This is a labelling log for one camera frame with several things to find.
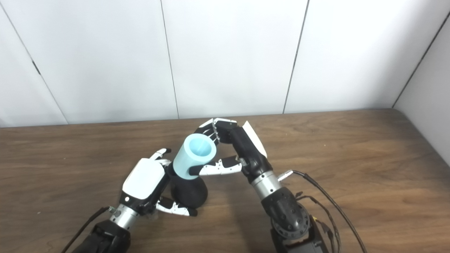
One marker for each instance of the white and black right hand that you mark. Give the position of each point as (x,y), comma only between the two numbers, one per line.
(249,151)

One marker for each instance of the black flared nozzle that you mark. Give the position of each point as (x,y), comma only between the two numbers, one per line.
(190,193)

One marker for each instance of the white and black left hand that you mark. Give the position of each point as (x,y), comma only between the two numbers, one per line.
(142,179)

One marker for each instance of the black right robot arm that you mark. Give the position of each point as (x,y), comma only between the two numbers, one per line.
(286,214)

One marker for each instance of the black wall panel hinge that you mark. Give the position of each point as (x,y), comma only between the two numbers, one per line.
(36,67)

